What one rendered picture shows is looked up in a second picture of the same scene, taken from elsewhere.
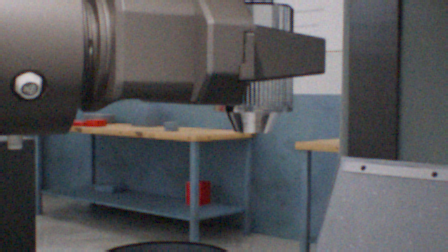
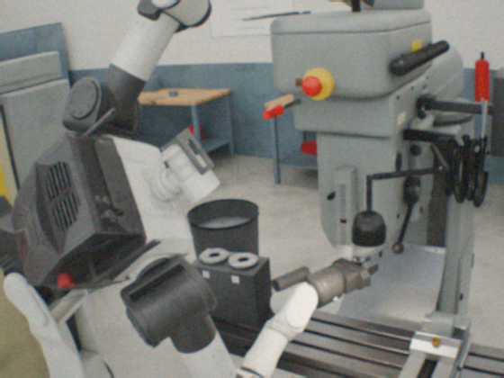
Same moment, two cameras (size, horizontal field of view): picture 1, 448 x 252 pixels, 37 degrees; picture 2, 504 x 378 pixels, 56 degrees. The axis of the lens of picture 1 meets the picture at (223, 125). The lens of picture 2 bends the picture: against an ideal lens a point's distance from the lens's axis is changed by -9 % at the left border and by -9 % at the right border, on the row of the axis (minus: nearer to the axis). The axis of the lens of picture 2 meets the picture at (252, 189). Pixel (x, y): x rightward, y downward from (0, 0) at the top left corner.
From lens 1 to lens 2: 109 cm
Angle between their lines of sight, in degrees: 19
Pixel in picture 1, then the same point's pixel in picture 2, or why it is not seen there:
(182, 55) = (356, 283)
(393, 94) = not seen: hidden behind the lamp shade
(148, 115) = (153, 84)
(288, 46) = (372, 269)
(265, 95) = not seen: hidden behind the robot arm
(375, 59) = not seen: hidden behind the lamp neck
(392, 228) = (375, 259)
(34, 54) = (337, 294)
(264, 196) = (240, 130)
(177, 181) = (177, 124)
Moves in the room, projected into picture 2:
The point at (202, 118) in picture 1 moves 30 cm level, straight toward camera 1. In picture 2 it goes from (191, 81) to (193, 84)
